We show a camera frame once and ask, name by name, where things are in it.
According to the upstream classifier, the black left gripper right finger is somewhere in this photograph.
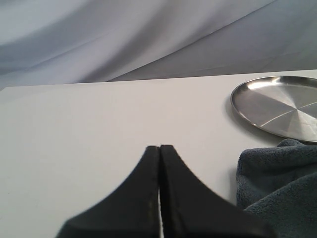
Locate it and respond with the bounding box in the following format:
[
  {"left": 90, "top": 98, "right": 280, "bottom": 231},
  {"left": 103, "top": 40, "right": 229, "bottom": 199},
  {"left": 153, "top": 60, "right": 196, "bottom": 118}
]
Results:
[{"left": 159, "top": 145, "right": 275, "bottom": 238}]

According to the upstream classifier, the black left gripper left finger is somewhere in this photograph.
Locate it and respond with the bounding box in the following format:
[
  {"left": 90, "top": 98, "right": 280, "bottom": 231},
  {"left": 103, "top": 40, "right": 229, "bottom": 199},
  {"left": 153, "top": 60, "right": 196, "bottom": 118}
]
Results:
[{"left": 57, "top": 146, "right": 159, "bottom": 238}]

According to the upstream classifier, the grey fleece towel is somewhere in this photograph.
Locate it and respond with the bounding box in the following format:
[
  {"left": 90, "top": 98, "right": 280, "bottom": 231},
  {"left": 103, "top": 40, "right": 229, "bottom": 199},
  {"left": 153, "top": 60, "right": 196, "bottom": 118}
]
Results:
[{"left": 236, "top": 139, "right": 317, "bottom": 238}]

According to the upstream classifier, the round stainless steel plate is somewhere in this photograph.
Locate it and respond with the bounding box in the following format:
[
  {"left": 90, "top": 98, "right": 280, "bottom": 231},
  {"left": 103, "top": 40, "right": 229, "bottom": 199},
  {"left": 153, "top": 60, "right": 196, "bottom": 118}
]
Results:
[{"left": 230, "top": 76, "right": 317, "bottom": 143}]

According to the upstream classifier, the grey fabric backdrop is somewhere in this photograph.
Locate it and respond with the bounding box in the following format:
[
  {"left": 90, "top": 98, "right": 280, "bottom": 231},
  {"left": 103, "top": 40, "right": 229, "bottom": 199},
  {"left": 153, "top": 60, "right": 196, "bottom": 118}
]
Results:
[{"left": 0, "top": 0, "right": 317, "bottom": 88}]

